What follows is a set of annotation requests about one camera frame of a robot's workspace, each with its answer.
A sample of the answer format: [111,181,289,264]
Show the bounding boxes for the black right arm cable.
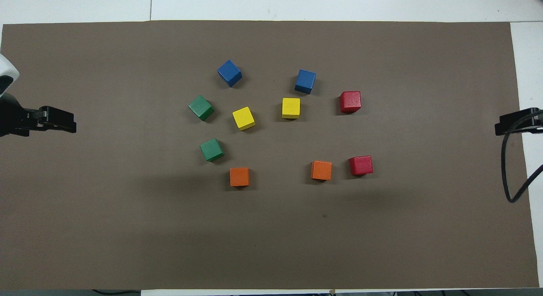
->
[501,111,543,203]

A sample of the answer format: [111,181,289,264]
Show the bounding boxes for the thin black loose cable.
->
[92,289,141,296]

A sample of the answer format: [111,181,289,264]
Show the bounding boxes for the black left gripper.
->
[0,92,77,138]

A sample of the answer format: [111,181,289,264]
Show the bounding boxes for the yellow wooden cube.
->
[232,106,256,131]
[282,98,301,120]

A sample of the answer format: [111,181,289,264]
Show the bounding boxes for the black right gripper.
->
[495,108,543,136]

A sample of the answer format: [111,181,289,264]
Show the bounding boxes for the blue wooden cube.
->
[294,69,317,95]
[217,59,243,88]

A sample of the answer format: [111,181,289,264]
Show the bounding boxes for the orange wooden cube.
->
[230,167,250,187]
[311,160,333,181]

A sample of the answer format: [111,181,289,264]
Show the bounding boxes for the green wooden cube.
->
[188,95,215,122]
[199,138,225,163]

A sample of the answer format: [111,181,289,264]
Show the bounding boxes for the red wooden cube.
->
[339,91,362,114]
[349,156,374,176]

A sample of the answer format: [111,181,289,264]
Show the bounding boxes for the brown table mat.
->
[0,20,540,290]

